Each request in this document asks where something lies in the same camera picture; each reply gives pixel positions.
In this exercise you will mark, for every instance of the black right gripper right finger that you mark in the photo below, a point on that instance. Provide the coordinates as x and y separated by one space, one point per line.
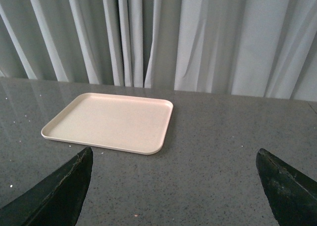
291 194

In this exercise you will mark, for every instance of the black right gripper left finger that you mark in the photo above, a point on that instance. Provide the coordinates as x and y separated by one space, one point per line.
57 200

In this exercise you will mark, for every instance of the cream rectangular plastic tray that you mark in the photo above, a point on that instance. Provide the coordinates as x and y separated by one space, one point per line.
124 123

